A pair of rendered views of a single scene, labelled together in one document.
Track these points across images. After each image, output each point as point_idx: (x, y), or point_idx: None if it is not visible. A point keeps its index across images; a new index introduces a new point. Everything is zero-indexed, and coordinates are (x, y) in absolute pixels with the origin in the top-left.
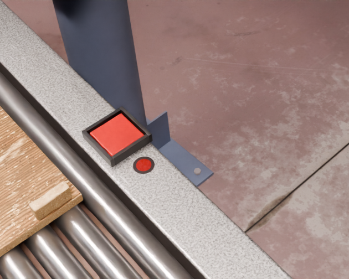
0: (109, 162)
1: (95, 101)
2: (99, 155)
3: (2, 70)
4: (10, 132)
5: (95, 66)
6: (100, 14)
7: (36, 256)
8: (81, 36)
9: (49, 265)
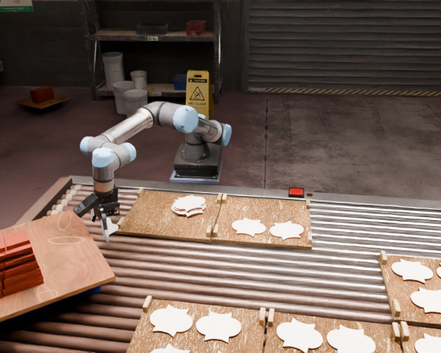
0: (303, 196)
1: (278, 190)
2: (297, 197)
3: None
4: (274, 201)
5: None
6: None
7: (314, 218)
8: None
9: (320, 217)
